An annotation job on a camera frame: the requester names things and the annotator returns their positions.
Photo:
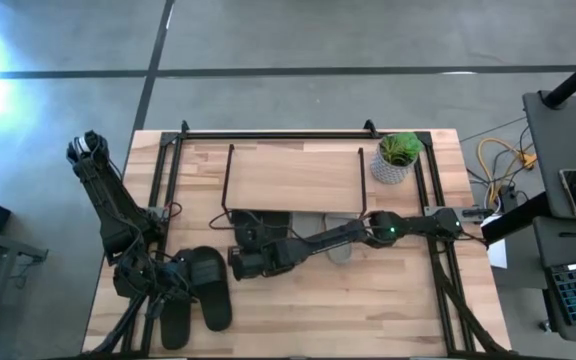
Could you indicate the grey side desk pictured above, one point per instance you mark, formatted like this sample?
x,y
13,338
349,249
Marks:
x,y
568,245
563,145

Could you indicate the white paper sheet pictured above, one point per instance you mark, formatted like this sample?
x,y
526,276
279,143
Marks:
x,y
497,252

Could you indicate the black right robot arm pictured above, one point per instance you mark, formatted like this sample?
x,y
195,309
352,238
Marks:
x,y
328,240

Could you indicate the black round pole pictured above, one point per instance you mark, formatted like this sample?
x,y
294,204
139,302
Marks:
x,y
573,82

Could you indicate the wooden shelf black metal frame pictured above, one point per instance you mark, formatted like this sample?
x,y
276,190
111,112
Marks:
x,y
293,180

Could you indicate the black diagonal beam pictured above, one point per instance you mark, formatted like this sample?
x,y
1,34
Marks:
x,y
513,220

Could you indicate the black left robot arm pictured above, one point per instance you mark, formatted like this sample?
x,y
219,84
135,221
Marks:
x,y
108,200

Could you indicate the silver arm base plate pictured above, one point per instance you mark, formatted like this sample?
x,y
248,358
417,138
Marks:
x,y
157,212
429,212

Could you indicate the black aluminium table frame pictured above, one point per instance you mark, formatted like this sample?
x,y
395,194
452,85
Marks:
x,y
293,135

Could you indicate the grey metal table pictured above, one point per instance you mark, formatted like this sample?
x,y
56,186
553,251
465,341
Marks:
x,y
8,243

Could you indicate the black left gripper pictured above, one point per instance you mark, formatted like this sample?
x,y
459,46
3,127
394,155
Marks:
x,y
173,277

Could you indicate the green plant white pot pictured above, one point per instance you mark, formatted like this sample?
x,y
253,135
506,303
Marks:
x,y
390,170

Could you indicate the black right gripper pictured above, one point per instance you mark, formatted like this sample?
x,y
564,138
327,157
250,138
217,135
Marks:
x,y
253,262

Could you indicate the black power strip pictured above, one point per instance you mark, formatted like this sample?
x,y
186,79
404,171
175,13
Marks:
x,y
508,197

